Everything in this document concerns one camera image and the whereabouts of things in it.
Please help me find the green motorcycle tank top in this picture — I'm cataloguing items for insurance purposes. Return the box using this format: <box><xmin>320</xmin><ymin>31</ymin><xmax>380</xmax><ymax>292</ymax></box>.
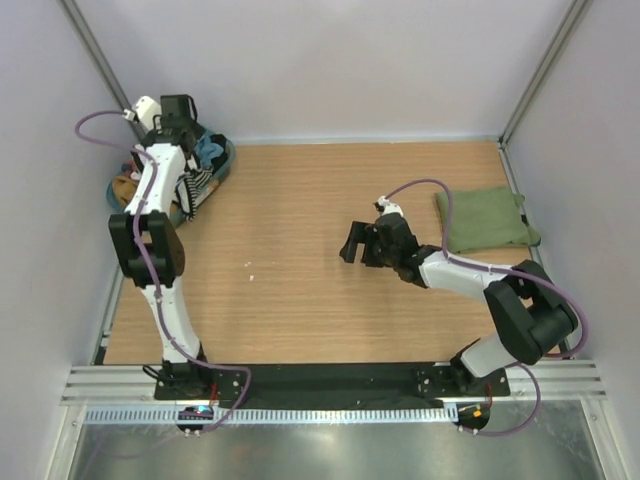
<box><xmin>446</xmin><ymin>187</ymin><xmax>541</xmax><ymax>254</ymax></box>

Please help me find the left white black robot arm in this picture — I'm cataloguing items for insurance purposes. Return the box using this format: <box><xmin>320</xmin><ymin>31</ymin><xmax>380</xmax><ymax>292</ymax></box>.
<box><xmin>108</xmin><ymin>94</ymin><xmax>212</xmax><ymax>400</ymax></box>

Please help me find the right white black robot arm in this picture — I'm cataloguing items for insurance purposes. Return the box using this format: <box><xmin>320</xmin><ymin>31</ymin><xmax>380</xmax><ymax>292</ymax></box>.
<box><xmin>339</xmin><ymin>213</ymin><xmax>578</xmax><ymax>396</ymax></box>

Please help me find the teal blue garment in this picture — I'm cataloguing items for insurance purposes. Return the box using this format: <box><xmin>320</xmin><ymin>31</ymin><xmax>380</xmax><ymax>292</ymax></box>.
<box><xmin>194</xmin><ymin>130</ymin><xmax>232</xmax><ymax>170</ymax></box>

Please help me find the narrow striped garment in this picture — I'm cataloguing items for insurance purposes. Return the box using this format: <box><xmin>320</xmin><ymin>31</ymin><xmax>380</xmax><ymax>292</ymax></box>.
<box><xmin>171</xmin><ymin>169</ymin><xmax>219</xmax><ymax>225</ymax></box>

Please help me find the mustard yellow garment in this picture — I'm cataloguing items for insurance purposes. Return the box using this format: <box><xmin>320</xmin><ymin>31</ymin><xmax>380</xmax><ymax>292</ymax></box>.
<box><xmin>108</xmin><ymin>175</ymin><xmax>138</xmax><ymax>212</ymax></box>

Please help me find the teal laundry basket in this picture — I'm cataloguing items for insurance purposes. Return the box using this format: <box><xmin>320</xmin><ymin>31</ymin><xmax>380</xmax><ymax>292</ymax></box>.
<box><xmin>106</xmin><ymin>140</ymin><xmax>236</xmax><ymax>213</ymax></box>

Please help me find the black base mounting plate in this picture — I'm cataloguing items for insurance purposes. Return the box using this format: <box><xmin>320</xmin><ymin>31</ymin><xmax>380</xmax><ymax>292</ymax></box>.
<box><xmin>142</xmin><ymin>362</ymin><xmax>511</xmax><ymax>411</ymax></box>

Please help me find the left aluminium corner post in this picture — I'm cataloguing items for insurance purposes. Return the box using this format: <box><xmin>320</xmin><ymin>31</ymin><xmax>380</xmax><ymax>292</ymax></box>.
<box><xmin>56</xmin><ymin>0</ymin><xmax>131</xmax><ymax>109</ymax></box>

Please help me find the aluminium corner post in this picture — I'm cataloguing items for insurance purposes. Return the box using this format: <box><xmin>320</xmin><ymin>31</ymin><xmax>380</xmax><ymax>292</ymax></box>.
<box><xmin>497</xmin><ymin>0</ymin><xmax>594</xmax><ymax>151</ymax></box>
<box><xmin>56</xmin><ymin>0</ymin><xmax>131</xmax><ymax>109</ymax></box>

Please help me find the perforated white cable duct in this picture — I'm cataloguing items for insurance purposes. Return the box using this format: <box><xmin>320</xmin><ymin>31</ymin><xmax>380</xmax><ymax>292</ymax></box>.
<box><xmin>84</xmin><ymin>404</ymin><xmax>458</xmax><ymax>426</ymax></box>

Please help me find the aluminium front rail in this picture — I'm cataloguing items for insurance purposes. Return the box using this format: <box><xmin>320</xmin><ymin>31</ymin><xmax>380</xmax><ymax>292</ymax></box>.
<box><xmin>62</xmin><ymin>360</ymin><xmax>605</xmax><ymax>409</ymax></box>

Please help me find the right aluminium corner post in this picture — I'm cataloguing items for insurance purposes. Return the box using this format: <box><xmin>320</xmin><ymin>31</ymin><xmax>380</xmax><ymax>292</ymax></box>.
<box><xmin>497</xmin><ymin>0</ymin><xmax>594</xmax><ymax>151</ymax></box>

